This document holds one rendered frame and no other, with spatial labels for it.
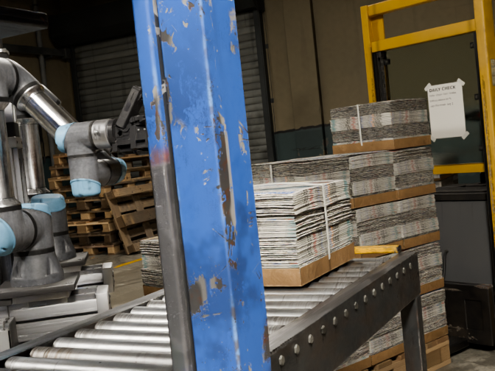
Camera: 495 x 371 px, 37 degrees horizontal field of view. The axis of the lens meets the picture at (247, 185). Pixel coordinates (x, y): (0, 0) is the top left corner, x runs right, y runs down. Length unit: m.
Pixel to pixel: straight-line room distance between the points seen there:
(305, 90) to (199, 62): 9.21
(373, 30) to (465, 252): 1.32
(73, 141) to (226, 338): 1.24
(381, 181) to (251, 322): 2.56
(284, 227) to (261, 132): 8.52
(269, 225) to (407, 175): 1.77
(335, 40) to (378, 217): 6.76
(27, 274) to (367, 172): 1.64
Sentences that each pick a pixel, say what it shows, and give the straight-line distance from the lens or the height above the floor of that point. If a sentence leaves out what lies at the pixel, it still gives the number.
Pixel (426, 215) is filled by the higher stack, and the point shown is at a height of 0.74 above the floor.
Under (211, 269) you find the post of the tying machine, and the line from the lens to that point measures 0.73.
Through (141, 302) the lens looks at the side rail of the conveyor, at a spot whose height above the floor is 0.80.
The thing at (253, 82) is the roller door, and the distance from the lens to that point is 10.29.
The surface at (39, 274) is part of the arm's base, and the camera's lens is 2.15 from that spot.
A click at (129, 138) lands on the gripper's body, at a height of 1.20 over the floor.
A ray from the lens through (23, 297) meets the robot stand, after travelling 2.17.
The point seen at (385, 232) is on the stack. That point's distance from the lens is 3.33.
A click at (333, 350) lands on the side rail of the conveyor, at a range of 1.52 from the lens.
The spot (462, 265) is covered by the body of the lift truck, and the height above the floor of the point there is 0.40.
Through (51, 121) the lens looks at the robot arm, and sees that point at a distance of 2.10.
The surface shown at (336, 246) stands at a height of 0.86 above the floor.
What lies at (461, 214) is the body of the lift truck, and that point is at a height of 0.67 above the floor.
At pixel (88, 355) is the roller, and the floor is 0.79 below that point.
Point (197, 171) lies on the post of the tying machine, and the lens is 0.72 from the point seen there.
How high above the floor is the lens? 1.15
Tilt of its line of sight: 3 degrees down
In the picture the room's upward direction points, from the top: 6 degrees counter-clockwise
